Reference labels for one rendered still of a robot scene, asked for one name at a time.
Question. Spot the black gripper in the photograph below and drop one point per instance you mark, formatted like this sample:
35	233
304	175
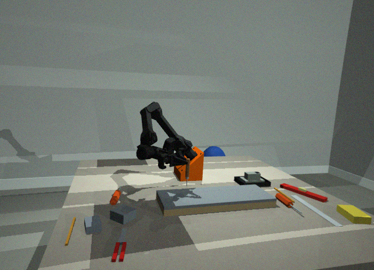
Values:
174	159

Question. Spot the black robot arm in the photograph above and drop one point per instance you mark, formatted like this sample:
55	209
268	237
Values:
148	137

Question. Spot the yellow rectangular block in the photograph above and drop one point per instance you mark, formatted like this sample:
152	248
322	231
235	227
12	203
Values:
354	214

